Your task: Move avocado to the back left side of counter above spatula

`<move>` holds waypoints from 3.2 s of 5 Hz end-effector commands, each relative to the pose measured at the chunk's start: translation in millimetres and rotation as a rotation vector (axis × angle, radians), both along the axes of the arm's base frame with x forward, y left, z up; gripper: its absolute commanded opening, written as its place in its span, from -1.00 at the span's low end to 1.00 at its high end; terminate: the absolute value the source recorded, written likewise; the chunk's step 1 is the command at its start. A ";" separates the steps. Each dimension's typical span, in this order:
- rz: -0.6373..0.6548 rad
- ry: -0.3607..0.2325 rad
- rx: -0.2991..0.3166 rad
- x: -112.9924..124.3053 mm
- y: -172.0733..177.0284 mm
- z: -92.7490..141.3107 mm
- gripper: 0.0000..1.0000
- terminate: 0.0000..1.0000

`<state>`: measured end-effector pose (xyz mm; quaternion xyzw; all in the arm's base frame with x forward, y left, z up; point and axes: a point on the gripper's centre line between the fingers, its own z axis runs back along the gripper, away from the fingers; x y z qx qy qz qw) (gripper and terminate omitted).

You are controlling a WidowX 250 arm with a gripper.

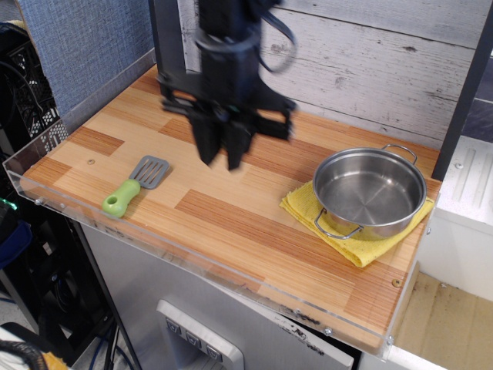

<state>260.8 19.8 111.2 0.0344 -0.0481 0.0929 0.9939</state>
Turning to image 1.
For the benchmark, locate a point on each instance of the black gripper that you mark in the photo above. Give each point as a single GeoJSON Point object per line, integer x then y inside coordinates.
{"type": "Point", "coordinates": [226, 101]}

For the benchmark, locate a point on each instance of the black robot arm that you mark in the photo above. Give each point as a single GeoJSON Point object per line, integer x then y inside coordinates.
{"type": "Point", "coordinates": [221, 19]}

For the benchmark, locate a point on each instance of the yellow cloth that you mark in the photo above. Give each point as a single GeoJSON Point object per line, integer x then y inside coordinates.
{"type": "Point", "coordinates": [303, 206]}

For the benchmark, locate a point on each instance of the stainless steel pot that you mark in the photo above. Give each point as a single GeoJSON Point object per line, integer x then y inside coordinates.
{"type": "Point", "coordinates": [368, 193]}

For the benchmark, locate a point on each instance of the black plastic crate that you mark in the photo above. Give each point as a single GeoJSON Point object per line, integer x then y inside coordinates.
{"type": "Point", "coordinates": [27, 103]}

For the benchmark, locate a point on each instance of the clear acrylic table guard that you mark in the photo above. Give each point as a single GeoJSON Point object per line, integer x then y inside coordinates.
{"type": "Point", "coordinates": [227, 228]}

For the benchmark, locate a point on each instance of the grey button panel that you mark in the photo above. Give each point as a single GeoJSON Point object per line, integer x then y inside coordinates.
{"type": "Point", "coordinates": [194, 345]}

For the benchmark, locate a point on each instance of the white side cabinet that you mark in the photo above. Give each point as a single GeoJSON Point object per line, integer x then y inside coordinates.
{"type": "Point", "coordinates": [456, 248]}

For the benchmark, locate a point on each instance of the green handled grey spatula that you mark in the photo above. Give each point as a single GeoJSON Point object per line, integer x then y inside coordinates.
{"type": "Point", "coordinates": [147, 174]}

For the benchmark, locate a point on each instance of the black vertical post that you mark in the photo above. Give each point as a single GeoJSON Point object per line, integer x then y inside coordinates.
{"type": "Point", "coordinates": [468, 92]}

